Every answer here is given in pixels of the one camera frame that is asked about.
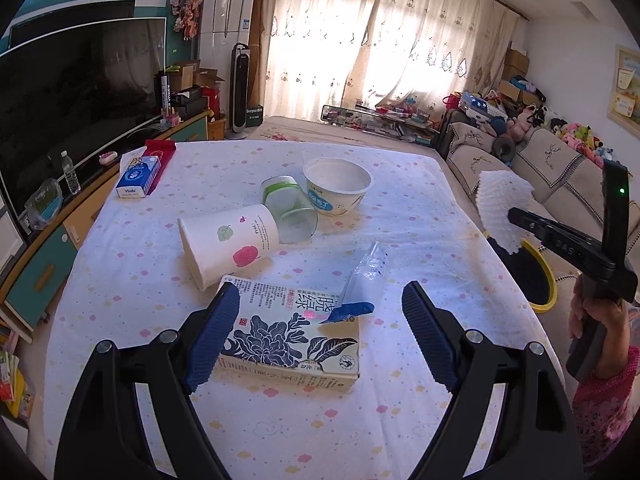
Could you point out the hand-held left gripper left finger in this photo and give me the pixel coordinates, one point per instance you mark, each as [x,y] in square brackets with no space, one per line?
[212,340]

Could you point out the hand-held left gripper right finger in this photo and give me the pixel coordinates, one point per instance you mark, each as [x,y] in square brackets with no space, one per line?
[430,340]

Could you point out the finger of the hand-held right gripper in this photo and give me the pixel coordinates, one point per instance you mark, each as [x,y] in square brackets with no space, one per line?
[530,222]

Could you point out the black bin with yellow rim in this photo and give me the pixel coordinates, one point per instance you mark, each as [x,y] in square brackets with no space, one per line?
[527,280]

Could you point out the white carton dark flower print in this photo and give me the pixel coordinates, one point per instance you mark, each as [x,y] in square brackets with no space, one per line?
[280,340]

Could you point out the person's right hand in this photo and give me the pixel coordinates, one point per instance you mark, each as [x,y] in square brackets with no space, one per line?
[612,335]

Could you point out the beige sofa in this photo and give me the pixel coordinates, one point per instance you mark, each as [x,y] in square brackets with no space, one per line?
[555,175]

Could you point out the clear plastic wrapper blue end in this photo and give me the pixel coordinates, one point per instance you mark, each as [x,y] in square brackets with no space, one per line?
[362,275]

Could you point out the pile of plush toys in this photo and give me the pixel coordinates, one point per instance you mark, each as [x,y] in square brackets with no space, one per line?
[565,130]

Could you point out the paper cup with apple print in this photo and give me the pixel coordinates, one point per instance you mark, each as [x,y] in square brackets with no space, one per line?
[225,240]

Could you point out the stack of cardboard boxes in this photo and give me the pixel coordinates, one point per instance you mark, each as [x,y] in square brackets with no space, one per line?
[517,72]

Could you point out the clear plastic cup green band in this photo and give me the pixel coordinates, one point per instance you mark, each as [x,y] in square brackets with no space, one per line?
[292,210]

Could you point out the blue tissue pack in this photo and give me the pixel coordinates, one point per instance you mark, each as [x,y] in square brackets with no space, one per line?
[137,177]

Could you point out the glass coffee table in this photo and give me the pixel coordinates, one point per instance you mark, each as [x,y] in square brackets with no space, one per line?
[380,122]

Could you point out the white yogurt tub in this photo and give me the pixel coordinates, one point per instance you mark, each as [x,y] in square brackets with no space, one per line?
[337,185]

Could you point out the teal and yellow tv cabinet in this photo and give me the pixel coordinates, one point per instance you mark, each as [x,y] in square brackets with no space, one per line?
[40,270]

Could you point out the red flat box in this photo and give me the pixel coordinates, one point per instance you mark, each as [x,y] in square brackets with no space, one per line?
[160,149]

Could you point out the shelf of books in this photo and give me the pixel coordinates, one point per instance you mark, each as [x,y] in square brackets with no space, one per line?
[12,375]

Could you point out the small pink dish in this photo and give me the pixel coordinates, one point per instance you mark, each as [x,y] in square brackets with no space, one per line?
[108,158]

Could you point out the woven basket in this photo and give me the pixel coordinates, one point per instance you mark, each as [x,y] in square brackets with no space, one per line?
[217,129]

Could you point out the clear water bottle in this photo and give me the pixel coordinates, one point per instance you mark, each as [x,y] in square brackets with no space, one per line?
[71,175]

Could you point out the white plastic drawer unit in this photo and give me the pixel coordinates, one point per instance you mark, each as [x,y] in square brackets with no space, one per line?
[9,240]

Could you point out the sheer embroidered curtain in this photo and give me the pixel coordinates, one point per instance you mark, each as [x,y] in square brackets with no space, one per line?
[380,45]

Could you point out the black tower fan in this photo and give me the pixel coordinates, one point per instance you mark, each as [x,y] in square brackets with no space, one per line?
[240,90]

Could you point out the open cardboard boxes on cabinet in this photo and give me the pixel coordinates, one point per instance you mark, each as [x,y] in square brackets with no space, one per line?
[192,82]

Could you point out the large curved television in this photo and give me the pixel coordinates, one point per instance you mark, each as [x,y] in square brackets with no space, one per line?
[70,100]

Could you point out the white standing air conditioner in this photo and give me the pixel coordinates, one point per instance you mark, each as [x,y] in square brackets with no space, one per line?
[225,35]

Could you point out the hanging flower decoration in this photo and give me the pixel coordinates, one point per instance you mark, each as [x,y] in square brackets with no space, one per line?
[186,10]

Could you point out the smaller black television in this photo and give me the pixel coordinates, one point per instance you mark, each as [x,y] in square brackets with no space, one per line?
[70,20]

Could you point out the framed wall picture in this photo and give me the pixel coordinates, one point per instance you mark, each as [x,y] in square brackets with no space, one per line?
[626,85]

